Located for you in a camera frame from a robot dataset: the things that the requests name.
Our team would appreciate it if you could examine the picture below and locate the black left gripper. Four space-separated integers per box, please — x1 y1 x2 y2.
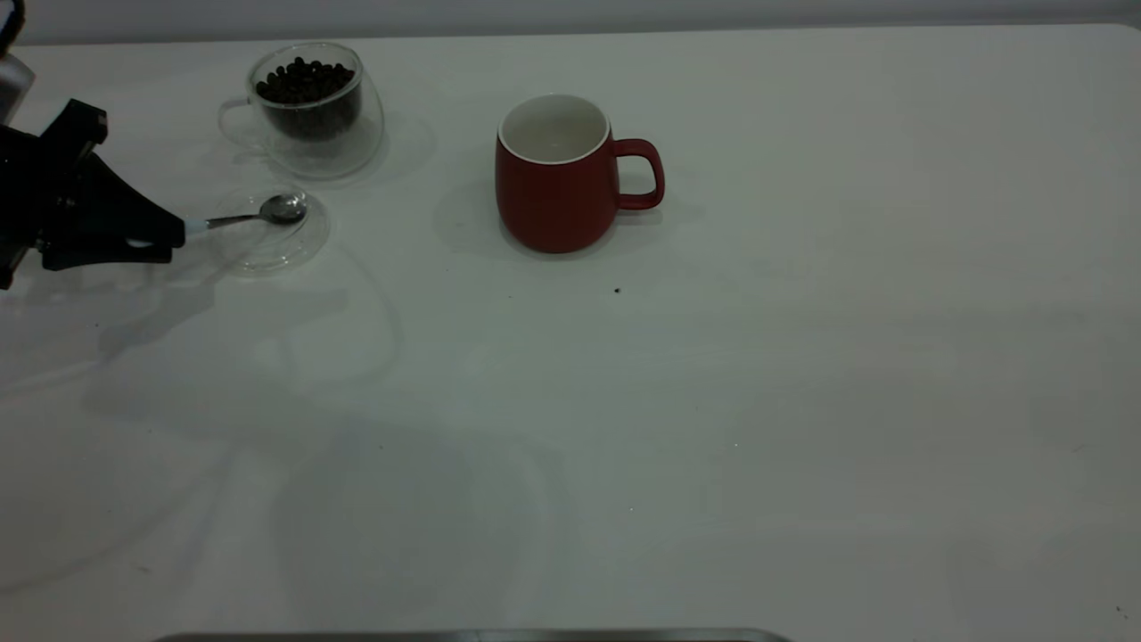
0 100 186 291

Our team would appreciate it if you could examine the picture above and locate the metal spoon light-blue handle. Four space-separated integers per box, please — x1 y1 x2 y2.
125 193 309 250

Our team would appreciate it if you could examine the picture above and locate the red ceramic mug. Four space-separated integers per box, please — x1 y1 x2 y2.
495 94 666 254

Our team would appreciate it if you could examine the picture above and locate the dark coffee beans pile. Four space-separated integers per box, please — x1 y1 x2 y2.
256 57 363 142

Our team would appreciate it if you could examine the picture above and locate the clear glass saucer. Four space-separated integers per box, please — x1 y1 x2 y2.
207 185 331 274

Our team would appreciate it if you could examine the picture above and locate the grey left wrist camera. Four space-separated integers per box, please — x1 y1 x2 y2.
0 53 37 126

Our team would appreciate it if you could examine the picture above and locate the clear double-wall glass cup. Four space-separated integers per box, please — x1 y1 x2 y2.
219 43 387 182

